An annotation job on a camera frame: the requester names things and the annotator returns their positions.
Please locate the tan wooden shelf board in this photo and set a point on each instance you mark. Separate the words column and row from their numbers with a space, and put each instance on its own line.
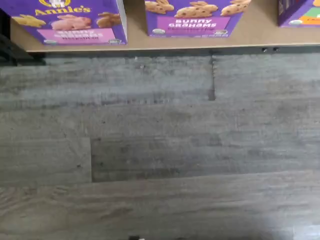
column 175, row 42

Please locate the purple Annie's bunny grahams box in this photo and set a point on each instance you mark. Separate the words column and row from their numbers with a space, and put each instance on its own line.
column 195, row 25

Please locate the purple Annie's box pink patch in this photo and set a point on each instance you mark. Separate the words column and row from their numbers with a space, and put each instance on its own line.
column 75, row 15

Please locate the black metal shelf rack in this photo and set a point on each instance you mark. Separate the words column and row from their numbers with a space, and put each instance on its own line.
column 10, row 55

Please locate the purple Annie's hidden veggies box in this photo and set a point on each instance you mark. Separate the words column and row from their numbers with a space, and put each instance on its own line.
column 295, row 12

